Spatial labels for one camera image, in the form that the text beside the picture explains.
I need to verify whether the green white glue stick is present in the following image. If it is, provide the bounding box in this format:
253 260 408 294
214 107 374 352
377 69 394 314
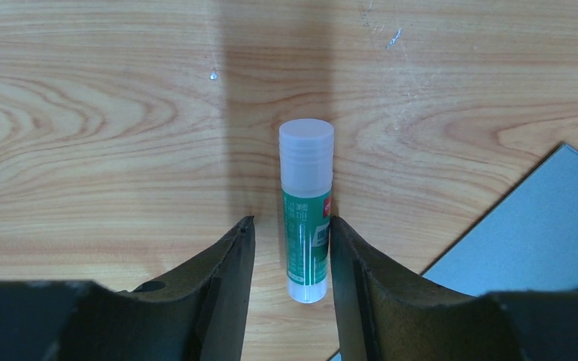
278 118 334 304

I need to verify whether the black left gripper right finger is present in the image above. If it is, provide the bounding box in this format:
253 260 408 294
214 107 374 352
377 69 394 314
330 217 578 360

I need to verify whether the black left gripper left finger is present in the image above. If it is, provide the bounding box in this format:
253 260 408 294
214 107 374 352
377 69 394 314
0 216 255 360

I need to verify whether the grey-blue paper envelope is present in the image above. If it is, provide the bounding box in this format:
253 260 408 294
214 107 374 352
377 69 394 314
424 144 578 296

